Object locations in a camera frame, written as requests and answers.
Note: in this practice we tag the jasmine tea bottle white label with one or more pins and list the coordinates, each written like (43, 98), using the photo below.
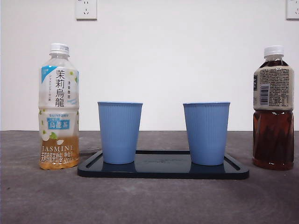
(58, 93)

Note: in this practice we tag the dark tea bottle beige label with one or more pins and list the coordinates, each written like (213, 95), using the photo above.
(273, 135)

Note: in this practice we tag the blue ribbed plastic cup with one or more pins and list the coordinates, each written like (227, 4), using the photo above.
(119, 133)
(206, 135)

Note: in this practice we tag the dark blue rectangular tray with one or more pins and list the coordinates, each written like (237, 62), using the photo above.
(163, 168)

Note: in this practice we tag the white wall socket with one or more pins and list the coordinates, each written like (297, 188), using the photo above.
(86, 10)
(293, 9)

